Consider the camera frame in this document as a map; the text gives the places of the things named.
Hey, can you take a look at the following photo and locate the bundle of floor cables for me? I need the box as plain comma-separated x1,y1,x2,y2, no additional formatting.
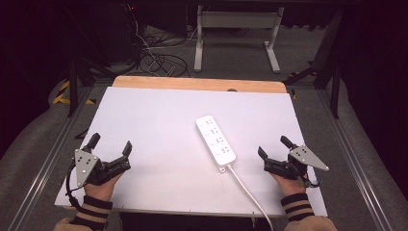
128,6,200,78

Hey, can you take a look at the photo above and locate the yellow black hazard tape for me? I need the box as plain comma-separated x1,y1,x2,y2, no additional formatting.
52,80,97,106

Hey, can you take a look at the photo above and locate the person's left hand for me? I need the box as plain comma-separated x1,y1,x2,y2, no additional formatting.
84,172,124,203

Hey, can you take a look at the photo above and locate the left hand-held gripper black cable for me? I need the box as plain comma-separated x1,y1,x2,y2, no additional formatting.
64,160,85,210

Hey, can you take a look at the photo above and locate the white table cover board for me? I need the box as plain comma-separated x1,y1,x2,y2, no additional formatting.
54,86,329,218

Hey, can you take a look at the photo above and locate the hand-held gripper black cable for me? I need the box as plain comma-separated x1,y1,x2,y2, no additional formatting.
301,169,321,189
64,160,85,210

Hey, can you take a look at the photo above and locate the aluminium floor rail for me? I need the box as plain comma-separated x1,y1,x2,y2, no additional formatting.
316,90,394,231
6,86,94,231

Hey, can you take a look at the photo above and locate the white metal desk frame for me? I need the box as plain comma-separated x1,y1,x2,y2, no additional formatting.
192,4,286,74

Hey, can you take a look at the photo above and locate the person's right hand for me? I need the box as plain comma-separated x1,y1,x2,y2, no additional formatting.
268,172,307,197

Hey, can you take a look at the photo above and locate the white power strip cable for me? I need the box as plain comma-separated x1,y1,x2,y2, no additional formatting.
226,164,275,231

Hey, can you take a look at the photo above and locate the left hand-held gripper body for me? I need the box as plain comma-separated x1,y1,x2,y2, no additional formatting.
74,148,133,189

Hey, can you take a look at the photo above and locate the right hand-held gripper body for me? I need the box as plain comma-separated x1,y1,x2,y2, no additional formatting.
263,144,330,189

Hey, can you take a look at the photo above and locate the black metal stand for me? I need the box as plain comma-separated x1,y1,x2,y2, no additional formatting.
283,9,344,119
65,57,116,118

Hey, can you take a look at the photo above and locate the white power strip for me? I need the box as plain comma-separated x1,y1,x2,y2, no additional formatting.
195,115,238,174

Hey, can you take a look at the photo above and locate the right hand-held gripper black cable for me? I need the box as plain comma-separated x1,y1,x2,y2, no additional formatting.
301,169,321,189

